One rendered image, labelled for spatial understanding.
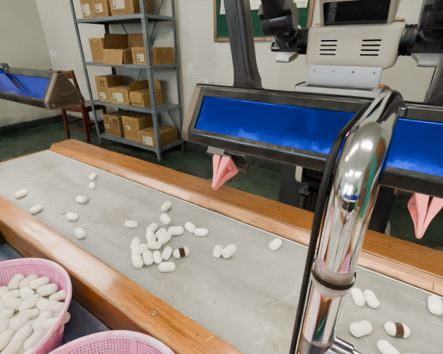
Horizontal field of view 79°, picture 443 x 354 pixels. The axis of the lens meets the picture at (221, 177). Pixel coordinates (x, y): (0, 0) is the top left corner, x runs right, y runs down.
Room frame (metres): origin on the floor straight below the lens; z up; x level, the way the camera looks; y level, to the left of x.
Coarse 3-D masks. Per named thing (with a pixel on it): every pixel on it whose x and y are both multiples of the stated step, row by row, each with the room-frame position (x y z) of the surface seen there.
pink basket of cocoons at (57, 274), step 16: (0, 272) 0.39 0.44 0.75; (16, 272) 0.40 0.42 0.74; (32, 272) 0.40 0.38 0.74; (48, 272) 0.40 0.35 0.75; (64, 272) 0.38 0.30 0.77; (64, 288) 0.36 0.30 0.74; (64, 320) 0.31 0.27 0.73; (48, 336) 0.25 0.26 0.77; (32, 352) 0.23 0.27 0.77; (48, 352) 0.26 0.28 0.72
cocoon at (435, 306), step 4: (432, 296) 0.33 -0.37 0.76; (436, 296) 0.33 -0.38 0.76; (428, 300) 0.33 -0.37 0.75; (432, 300) 0.32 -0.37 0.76; (436, 300) 0.32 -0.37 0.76; (440, 300) 0.32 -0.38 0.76; (428, 304) 0.32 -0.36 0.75; (432, 304) 0.32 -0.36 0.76; (436, 304) 0.31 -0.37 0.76; (440, 304) 0.31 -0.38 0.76; (428, 308) 0.32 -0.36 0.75; (432, 308) 0.31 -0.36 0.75; (436, 308) 0.31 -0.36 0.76; (440, 308) 0.31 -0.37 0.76; (432, 312) 0.31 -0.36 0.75; (436, 312) 0.31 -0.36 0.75; (440, 312) 0.30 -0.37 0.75
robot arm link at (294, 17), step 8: (264, 0) 0.90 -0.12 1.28; (272, 0) 0.90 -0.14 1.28; (280, 0) 0.92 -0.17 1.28; (288, 0) 0.94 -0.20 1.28; (264, 8) 0.93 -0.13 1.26; (272, 8) 0.92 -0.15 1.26; (280, 8) 0.92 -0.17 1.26; (288, 8) 0.93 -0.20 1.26; (296, 8) 0.99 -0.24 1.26; (264, 16) 0.96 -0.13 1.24; (272, 16) 0.95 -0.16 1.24; (288, 16) 0.94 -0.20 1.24; (296, 16) 0.99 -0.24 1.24; (264, 24) 0.98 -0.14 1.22; (288, 24) 0.95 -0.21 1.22; (296, 24) 0.98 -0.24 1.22; (264, 32) 1.00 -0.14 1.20
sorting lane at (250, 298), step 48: (0, 192) 0.74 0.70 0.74; (48, 192) 0.74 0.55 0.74; (96, 192) 0.74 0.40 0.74; (144, 192) 0.74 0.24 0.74; (96, 240) 0.51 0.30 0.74; (144, 240) 0.51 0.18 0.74; (192, 240) 0.51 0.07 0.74; (240, 240) 0.51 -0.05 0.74; (288, 240) 0.50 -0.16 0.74; (144, 288) 0.37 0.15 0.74; (192, 288) 0.37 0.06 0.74; (240, 288) 0.37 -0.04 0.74; (288, 288) 0.37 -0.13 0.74; (384, 288) 0.37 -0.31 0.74; (240, 336) 0.27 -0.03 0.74; (288, 336) 0.27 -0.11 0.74; (384, 336) 0.27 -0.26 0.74; (432, 336) 0.27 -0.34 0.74
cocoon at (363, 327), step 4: (364, 320) 0.29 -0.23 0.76; (352, 324) 0.28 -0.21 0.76; (356, 324) 0.28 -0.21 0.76; (360, 324) 0.28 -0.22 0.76; (364, 324) 0.28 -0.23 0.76; (368, 324) 0.28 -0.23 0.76; (352, 328) 0.27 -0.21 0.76; (356, 328) 0.27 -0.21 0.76; (360, 328) 0.27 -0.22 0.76; (364, 328) 0.27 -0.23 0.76; (368, 328) 0.27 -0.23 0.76; (352, 332) 0.27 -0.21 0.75; (356, 332) 0.27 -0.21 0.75; (360, 332) 0.27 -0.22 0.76; (364, 332) 0.27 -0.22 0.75; (368, 332) 0.27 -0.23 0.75
